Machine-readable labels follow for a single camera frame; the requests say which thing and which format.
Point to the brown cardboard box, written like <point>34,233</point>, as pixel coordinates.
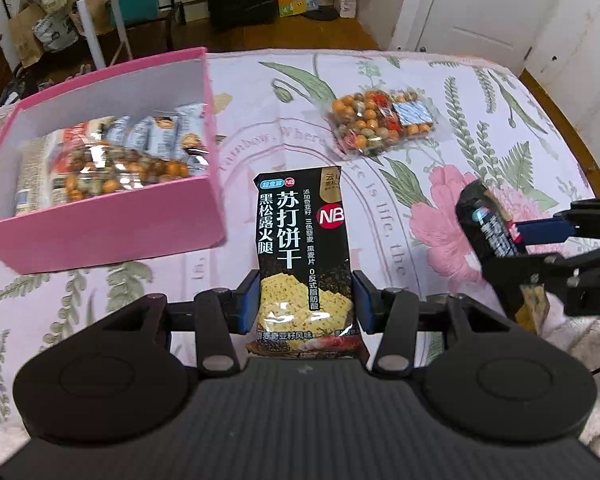
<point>25,35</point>

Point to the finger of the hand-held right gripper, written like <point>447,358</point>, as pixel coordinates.
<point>545,229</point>
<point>525,270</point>

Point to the red white snack packet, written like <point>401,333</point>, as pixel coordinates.
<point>80,137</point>

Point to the floral bed sheet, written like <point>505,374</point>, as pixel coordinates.
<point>390,200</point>

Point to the wooden bed frame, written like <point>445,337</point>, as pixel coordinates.
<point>570,130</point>

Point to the clear bag of mixed nuts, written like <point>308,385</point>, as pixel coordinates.
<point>375,120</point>
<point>110,177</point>

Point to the white metal stand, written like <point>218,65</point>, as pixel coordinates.
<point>102,20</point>

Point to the white door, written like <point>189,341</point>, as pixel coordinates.
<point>485,10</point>

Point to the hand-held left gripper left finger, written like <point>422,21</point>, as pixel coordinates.
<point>247,305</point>

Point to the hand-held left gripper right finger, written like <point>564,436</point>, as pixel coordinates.
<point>364,305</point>

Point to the black cracker packet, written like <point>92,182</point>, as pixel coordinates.
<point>300,230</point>
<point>490,230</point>

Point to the beige fleece blanket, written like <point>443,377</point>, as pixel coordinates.
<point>590,410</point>

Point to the brown paper bag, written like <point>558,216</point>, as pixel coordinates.
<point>97,5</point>

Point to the pink cardboard box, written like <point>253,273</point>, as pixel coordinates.
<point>105,232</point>

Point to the grey printed bag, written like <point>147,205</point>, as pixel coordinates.
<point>55,32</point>

